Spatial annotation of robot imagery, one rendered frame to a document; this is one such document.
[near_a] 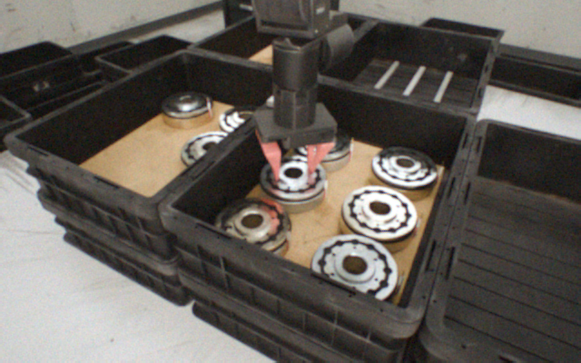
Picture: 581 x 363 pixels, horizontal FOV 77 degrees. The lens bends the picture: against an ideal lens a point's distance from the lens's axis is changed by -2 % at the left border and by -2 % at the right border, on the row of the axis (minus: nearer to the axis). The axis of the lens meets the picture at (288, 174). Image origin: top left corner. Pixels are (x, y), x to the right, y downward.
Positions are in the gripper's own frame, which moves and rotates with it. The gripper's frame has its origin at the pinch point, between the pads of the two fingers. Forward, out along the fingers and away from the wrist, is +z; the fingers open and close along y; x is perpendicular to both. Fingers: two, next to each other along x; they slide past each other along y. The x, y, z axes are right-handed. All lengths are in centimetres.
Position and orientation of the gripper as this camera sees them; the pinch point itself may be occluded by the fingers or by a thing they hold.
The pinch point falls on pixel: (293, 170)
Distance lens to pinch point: 56.1
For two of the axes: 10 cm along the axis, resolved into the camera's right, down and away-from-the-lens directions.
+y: -9.6, 1.7, -2.1
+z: 0.0, 7.7, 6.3
